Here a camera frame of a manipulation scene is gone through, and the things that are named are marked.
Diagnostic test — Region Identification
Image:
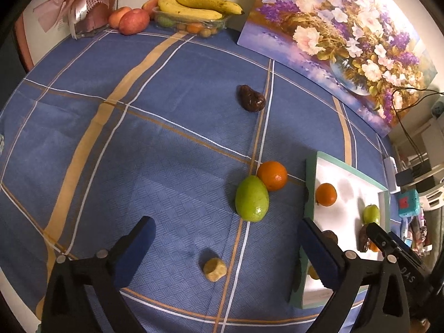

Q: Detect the white tray with green rim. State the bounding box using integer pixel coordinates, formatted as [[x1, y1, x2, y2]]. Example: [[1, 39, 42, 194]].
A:
[[290, 151, 390, 309]]

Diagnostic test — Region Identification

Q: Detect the white power strip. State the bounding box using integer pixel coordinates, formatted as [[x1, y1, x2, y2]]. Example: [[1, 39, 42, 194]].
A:
[[383, 156, 400, 194]]

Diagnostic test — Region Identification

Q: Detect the orange tangerine with stem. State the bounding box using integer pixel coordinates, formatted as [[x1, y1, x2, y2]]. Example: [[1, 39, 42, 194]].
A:
[[370, 241, 379, 253]]

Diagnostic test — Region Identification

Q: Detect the black charging cable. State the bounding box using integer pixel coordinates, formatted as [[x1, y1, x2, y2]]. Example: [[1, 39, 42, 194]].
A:
[[390, 86, 444, 171]]

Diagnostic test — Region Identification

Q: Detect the round dark dried fruit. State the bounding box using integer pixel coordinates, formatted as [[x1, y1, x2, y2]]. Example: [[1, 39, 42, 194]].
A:
[[239, 85, 266, 112]]

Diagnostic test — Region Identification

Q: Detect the yellow banana piece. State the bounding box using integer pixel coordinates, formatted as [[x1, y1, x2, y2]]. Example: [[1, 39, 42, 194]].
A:
[[308, 265, 320, 280], [203, 257, 227, 283]]

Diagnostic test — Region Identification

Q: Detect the clear plastic fruit container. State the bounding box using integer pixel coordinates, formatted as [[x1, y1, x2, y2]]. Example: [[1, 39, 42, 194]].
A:
[[152, 7, 229, 38]]

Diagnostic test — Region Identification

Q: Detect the clutter of small toys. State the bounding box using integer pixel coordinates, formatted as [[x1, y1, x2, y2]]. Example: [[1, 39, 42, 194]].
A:
[[400, 210, 433, 258]]

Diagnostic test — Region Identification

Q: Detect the black power adapter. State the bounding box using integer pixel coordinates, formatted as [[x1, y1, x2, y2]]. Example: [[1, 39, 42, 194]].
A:
[[395, 168, 414, 187]]

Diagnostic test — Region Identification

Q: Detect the teal toy box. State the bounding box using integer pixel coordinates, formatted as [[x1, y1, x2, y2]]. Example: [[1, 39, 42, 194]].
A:
[[398, 190, 421, 218]]

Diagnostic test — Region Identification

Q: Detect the large dark dried date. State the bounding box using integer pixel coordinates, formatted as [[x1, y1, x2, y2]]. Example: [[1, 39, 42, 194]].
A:
[[357, 224, 370, 253]]

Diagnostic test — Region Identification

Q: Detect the yellow banana bunch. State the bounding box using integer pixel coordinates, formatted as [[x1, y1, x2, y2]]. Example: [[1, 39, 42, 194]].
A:
[[158, 0, 244, 20]]

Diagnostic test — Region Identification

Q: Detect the blue plaid tablecloth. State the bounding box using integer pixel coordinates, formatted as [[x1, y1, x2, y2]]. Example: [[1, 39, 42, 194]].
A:
[[1, 28, 391, 332]]

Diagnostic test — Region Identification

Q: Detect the small orange tangerine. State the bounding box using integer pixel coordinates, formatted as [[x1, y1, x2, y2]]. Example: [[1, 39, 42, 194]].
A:
[[257, 161, 288, 192]]

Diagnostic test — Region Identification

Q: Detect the red peach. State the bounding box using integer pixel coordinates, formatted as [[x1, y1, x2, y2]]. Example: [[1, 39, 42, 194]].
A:
[[118, 8, 150, 35], [108, 6, 132, 29]]

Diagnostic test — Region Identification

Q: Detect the flower still life painting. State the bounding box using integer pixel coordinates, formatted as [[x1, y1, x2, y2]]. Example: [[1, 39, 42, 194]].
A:
[[238, 0, 437, 135]]

